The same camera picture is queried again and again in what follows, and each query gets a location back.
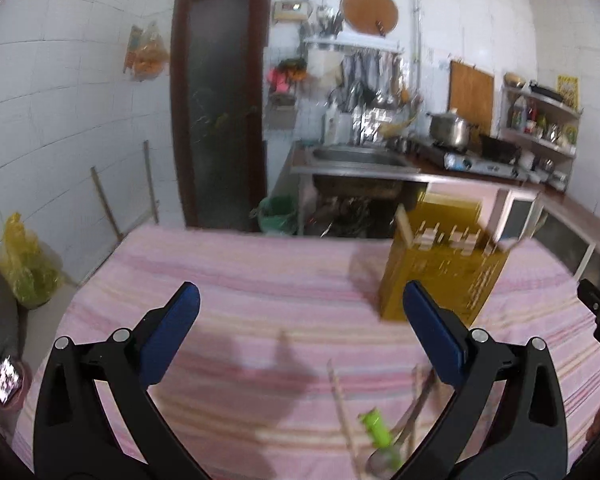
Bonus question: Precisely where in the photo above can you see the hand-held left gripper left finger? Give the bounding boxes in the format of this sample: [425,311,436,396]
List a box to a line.
[32,281,212,480]

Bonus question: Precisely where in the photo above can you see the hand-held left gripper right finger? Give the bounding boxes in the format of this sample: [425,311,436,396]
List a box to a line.
[402,281,571,480]

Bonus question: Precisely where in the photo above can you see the wooden chopstick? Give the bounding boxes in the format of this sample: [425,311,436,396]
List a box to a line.
[326,359,365,480]
[407,364,425,456]

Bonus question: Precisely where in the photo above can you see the metal spoon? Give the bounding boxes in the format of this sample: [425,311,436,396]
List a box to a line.
[364,370,437,479]

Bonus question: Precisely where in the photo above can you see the row of hanging kitchen utensils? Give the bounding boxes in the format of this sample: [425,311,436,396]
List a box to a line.
[337,52,407,112]

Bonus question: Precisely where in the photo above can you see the pink striped cloth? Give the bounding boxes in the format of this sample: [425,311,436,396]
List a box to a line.
[10,224,600,480]

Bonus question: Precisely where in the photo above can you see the kitchen counter cabinet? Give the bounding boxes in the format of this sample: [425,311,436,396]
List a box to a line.
[280,140,600,292]

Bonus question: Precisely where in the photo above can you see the wooden stick utensil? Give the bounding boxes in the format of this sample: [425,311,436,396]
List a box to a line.
[395,206,417,252]

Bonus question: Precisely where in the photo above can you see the white framed cabinet door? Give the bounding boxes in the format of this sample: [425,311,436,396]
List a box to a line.
[494,190,544,249]

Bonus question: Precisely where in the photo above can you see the short wooden pole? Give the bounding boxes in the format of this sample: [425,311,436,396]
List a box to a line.
[91,166,124,242]

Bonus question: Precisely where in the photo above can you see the stack of white bowls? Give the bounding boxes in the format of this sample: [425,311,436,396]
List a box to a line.
[517,150,571,192]

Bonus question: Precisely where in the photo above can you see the green waste bin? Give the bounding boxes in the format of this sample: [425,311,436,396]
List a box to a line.
[257,195,299,236]

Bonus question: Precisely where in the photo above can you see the yellow plastic bag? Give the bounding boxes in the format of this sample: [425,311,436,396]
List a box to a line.
[0,212,64,309]

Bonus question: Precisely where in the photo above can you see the steel corner shelf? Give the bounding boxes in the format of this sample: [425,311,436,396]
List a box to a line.
[497,81,583,192]

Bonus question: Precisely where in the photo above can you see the steel gas stove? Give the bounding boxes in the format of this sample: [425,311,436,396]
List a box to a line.
[414,137,531,182]

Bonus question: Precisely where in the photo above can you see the black wok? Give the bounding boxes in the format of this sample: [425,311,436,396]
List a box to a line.
[479,132,524,164]

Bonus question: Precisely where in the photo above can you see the steel sink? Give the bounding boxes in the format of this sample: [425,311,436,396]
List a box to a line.
[290,142,425,202]

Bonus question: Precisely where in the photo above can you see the cooking oil bottle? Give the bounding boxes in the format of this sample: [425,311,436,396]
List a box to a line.
[510,95,529,132]

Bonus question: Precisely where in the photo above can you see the steel cooking pot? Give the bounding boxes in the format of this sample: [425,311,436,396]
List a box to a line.
[426,109,477,152]

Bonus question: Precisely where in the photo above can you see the yellow mesh bag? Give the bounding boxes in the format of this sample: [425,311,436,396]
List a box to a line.
[379,109,417,139]

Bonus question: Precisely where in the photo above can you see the brown frosted glass door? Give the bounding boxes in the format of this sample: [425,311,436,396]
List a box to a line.
[170,0,274,234]

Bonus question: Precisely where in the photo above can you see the rectangular wooden cutting board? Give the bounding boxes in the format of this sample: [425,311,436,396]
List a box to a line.
[448,60,496,137]

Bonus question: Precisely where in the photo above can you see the pink hanging scrubber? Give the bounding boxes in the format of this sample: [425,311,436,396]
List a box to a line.
[268,57,308,96]

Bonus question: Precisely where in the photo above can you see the orange hanging bag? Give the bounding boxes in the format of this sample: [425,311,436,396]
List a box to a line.
[124,21,171,82]

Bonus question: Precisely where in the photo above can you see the white hanging towel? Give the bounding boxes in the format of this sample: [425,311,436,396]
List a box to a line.
[307,52,344,82]

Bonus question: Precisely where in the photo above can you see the steel cutlery cup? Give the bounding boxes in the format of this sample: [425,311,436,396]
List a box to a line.
[310,7,345,39]

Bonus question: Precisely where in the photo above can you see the round wooden board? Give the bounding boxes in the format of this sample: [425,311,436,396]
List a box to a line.
[341,0,400,37]

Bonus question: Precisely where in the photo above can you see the green plastic handled utensil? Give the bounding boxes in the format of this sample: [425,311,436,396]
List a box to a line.
[357,409,395,449]

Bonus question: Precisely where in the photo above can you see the wire soap rack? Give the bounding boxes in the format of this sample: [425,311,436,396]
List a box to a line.
[267,92,299,129]

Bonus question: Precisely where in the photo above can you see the grey wall pipe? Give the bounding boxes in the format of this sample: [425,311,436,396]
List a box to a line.
[412,0,424,103]

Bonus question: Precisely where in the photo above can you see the steel wall utensil rack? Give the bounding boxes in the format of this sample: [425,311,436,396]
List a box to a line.
[302,34,406,57]

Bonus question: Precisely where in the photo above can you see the wall control box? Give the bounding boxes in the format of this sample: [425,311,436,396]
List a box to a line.
[272,1,314,22]

